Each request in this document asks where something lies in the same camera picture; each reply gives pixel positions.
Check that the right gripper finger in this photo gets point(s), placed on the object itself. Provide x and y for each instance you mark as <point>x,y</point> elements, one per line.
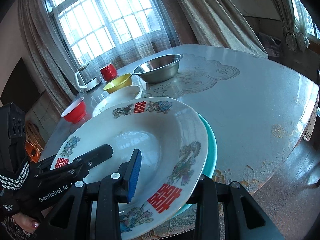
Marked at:
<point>129,176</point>

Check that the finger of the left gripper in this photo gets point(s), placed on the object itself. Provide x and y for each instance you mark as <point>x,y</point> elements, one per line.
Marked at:
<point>79,168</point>

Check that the large white dragon plate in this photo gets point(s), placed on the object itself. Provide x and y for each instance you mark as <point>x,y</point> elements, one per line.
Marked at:
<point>174,145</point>

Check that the red plastic bowl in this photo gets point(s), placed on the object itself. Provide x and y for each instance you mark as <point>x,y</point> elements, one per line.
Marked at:
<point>75,111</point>

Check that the white rose deep plate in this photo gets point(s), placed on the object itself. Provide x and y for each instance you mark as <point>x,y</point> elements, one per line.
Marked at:
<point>122,95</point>

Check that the teal round plate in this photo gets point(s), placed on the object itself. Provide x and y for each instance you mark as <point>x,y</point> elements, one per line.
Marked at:
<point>210,164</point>

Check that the yellow plastic bowl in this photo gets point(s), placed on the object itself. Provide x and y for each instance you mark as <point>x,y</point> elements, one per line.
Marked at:
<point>118,83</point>

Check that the stainless steel bowl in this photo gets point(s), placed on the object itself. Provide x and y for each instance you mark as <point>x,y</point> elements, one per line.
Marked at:
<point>159,69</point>

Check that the person's left hand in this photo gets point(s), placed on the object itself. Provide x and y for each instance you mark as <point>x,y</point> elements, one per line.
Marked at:
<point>27,223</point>

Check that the black television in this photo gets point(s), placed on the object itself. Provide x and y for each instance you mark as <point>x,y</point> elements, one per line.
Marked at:
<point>20,88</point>

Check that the red mug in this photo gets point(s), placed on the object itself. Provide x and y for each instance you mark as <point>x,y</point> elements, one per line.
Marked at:
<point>108,72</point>

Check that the glass electric kettle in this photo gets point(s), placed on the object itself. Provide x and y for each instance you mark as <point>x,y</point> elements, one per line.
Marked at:
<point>85,79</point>

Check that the sheer white curtain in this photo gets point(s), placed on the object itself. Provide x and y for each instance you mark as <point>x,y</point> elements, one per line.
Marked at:
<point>96,32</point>

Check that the beige curtain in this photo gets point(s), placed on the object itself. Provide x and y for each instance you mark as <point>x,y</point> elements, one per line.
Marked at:
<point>213,23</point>

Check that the right window curtain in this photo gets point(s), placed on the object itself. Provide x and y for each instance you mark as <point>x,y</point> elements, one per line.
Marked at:
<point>294,33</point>

